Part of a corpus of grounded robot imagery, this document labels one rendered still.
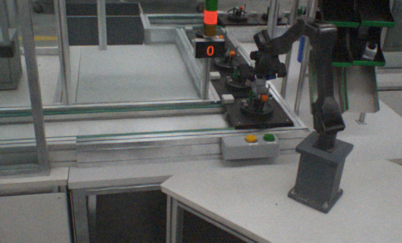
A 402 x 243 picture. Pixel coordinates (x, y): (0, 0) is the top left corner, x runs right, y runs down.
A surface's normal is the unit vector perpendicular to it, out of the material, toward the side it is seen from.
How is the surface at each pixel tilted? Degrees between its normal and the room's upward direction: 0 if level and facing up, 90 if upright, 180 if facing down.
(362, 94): 45
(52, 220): 90
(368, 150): 0
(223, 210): 0
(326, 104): 61
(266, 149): 90
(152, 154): 90
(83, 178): 0
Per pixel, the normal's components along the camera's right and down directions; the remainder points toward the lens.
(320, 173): -0.59, 0.34
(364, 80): 0.04, -0.31
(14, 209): 0.19, 0.46
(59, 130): 0.05, -0.89
